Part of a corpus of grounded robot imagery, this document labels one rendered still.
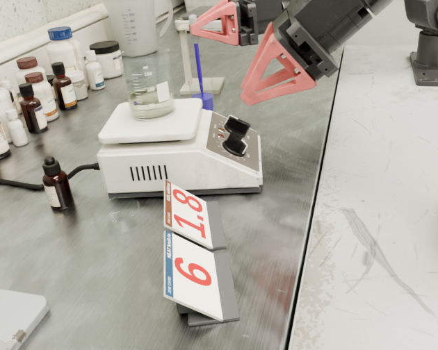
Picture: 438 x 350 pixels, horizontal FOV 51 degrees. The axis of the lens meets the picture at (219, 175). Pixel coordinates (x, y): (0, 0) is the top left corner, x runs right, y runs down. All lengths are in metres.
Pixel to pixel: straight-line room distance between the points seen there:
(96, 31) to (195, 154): 0.82
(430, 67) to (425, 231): 0.53
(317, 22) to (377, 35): 1.57
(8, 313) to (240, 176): 0.29
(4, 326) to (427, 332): 0.36
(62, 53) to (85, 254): 0.58
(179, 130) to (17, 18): 0.66
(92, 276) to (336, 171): 0.33
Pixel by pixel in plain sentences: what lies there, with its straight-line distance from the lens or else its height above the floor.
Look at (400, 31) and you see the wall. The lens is 2.05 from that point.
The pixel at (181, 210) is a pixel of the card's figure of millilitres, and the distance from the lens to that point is 0.51.
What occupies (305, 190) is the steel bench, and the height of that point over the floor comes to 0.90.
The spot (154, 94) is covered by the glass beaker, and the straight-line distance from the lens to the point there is 0.58.
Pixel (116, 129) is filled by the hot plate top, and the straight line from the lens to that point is 0.58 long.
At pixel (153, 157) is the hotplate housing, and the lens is 0.56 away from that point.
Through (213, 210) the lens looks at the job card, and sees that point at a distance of 0.55.
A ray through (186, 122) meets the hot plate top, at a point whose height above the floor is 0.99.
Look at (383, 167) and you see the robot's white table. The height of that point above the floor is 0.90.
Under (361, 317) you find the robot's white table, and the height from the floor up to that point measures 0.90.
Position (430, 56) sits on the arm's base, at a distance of 1.00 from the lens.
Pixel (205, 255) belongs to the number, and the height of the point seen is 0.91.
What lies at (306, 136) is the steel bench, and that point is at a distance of 0.72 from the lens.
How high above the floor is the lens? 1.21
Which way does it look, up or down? 30 degrees down
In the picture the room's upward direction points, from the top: 5 degrees counter-clockwise
